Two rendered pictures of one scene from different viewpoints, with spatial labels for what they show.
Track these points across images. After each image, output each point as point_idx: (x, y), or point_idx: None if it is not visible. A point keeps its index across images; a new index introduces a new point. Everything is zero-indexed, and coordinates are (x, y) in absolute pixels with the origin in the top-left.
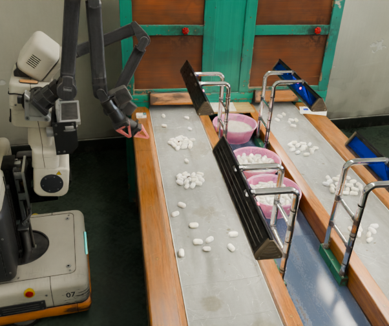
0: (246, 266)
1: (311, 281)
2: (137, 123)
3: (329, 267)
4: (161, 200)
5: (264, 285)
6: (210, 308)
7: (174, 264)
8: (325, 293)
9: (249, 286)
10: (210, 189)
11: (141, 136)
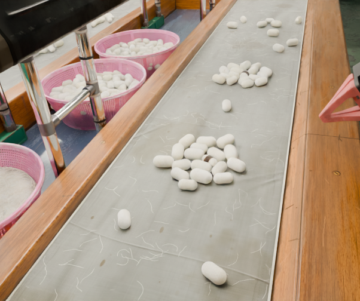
0: (238, 15)
1: (182, 27)
2: None
3: (156, 28)
4: (310, 48)
5: (233, 8)
6: (286, 4)
7: (309, 15)
8: (180, 22)
9: (246, 9)
10: (217, 63)
11: (348, 108)
